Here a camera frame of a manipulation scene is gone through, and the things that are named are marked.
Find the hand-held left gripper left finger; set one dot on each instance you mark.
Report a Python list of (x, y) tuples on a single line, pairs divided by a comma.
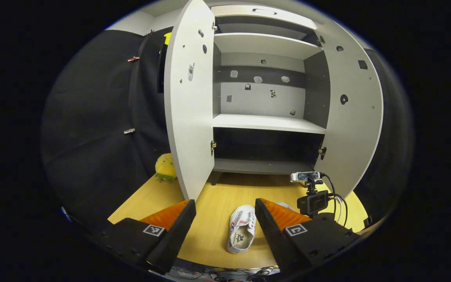
[(176, 239)]

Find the red clip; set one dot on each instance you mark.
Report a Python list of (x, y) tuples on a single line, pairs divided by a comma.
[(133, 59)]

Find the white grey shoe cabinet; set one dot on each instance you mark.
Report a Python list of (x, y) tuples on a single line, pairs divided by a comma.
[(266, 122)]

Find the white shoe cabinet door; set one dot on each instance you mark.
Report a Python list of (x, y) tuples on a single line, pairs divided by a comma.
[(354, 129), (190, 125)]

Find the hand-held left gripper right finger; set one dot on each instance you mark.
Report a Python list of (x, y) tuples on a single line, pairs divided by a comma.
[(274, 239)]

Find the yellow plush toy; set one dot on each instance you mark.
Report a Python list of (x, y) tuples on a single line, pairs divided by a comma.
[(165, 166)]

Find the silver clip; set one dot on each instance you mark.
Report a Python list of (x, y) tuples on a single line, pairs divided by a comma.
[(129, 131)]

